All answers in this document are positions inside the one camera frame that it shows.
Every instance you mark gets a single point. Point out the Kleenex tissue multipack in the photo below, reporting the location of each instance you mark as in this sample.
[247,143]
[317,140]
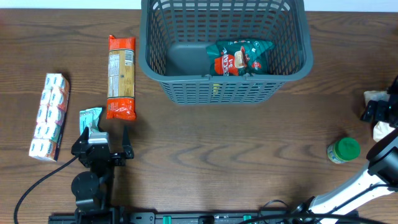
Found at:
[50,118]

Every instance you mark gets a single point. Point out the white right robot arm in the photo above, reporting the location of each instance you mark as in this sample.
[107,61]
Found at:
[377,178]

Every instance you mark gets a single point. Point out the green lid jar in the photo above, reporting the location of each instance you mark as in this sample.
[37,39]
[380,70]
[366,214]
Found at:
[343,150]

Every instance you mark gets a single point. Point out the beige paper pouch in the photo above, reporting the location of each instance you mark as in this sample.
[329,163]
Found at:
[380,129]

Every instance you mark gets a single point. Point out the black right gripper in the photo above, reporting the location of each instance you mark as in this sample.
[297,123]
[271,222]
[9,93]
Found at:
[376,109]

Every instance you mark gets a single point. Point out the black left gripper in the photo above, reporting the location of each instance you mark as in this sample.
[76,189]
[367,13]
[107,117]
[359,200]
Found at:
[120,159]

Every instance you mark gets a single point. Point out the orange biscuit packet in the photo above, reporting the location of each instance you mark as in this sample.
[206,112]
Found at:
[121,78]

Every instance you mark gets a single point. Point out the green Nescafe coffee bag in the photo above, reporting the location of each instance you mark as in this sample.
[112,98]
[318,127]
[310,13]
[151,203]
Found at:
[239,57]

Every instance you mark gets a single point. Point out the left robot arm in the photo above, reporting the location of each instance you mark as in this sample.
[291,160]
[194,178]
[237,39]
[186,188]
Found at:
[93,188]

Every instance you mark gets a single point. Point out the grey plastic lattice basket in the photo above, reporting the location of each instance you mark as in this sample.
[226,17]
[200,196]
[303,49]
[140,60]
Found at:
[174,36]

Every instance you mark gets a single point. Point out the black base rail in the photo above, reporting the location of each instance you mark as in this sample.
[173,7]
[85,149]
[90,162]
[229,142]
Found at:
[160,218]

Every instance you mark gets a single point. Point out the mint green tissue pouch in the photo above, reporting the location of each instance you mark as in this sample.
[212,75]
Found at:
[90,118]

